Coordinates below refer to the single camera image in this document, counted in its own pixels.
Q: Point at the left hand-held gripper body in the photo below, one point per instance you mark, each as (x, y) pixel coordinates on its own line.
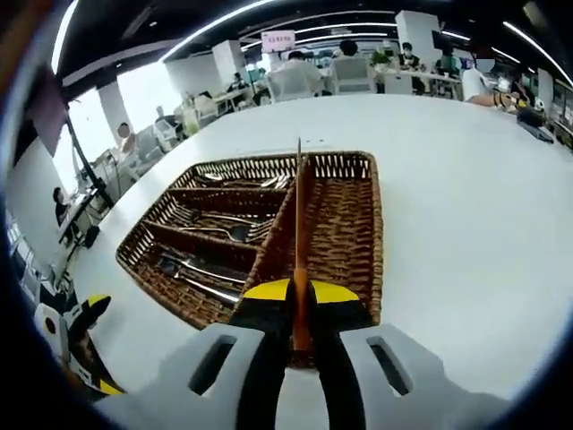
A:
(56, 340)

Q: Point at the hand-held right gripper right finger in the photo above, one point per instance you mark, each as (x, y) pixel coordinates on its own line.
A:
(353, 358)

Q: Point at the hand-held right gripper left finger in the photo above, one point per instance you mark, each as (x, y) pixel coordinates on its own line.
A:
(250, 358)

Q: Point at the brown wicker storage basket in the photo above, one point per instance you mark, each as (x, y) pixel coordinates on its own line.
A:
(344, 224)

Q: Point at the black stand pole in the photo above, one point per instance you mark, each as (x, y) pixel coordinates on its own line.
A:
(89, 170)

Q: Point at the dark board on stand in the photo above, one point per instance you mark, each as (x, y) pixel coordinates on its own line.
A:
(47, 112)

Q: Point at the white office chair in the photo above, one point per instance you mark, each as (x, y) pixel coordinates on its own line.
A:
(353, 74)
(291, 85)

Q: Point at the dark cloth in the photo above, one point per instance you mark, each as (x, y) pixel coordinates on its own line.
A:
(532, 121)

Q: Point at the ceiling light strip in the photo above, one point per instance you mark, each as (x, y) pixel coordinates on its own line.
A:
(201, 31)

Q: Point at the pink hanging sign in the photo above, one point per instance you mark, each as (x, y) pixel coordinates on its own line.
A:
(277, 41)

